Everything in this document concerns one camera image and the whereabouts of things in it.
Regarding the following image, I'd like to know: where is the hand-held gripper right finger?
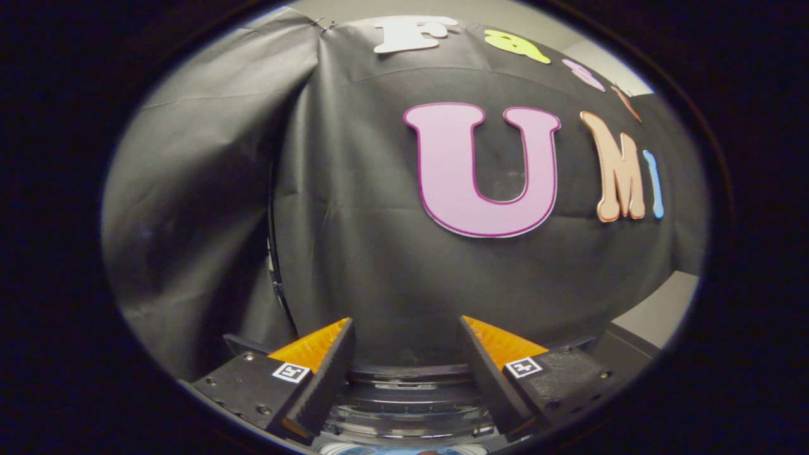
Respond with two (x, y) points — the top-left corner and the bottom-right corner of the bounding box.
(458, 315), (623, 443)

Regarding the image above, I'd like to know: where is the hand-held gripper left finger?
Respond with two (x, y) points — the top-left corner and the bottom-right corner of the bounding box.
(190, 318), (356, 445)

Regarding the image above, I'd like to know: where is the grey washing machine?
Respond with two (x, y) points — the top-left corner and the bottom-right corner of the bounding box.
(310, 363), (506, 455)

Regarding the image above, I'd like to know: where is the light blue shirt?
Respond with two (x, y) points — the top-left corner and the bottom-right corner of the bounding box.
(319, 444), (489, 455)

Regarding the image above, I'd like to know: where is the black backdrop cloth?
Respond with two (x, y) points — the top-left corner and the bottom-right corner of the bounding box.
(101, 8), (707, 380)

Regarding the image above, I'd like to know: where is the white cabinet with grey top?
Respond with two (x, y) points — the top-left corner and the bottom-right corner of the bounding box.
(612, 272), (701, 349)

